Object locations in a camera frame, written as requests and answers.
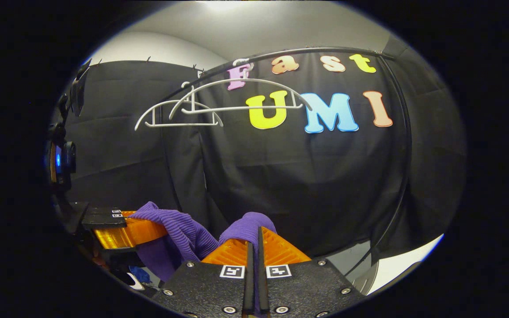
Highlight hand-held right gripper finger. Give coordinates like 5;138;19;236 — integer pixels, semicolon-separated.
152;238;255;318
255;226;365;318

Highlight round laundry hamper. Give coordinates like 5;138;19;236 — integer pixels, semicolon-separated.
122;265;153;291

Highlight purple knit jacket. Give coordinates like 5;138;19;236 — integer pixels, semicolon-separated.
129;201;278;283

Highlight white clothes hanger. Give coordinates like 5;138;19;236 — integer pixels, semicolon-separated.
168;57;313;120
134;82;224;132

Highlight black clothes rack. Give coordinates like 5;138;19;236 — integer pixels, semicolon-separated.
160;46;412;276

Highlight white panel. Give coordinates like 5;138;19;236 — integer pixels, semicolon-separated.
366;234;444;295

